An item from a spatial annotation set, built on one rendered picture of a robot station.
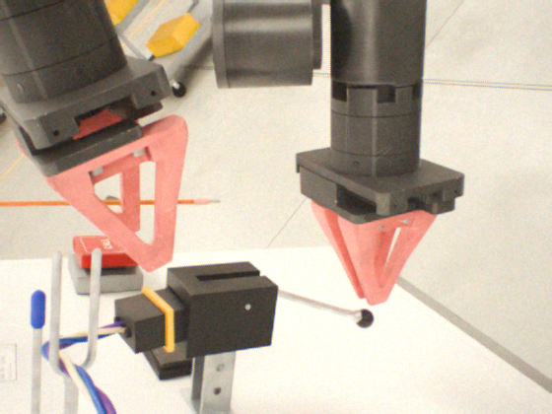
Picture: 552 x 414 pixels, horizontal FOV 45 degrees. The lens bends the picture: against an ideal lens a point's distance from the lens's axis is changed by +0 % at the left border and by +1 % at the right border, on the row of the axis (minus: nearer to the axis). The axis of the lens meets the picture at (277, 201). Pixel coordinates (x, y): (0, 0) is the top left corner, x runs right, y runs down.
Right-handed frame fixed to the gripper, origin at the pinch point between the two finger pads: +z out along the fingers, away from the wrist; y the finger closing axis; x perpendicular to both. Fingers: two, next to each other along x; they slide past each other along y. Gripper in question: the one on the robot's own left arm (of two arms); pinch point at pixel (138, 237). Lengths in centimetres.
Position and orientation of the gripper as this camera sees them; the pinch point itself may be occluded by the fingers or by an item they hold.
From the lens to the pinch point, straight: 37.3
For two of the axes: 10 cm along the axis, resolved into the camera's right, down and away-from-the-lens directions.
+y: 4.8, 2.6, -8.4
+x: 8.4, -4.3, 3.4
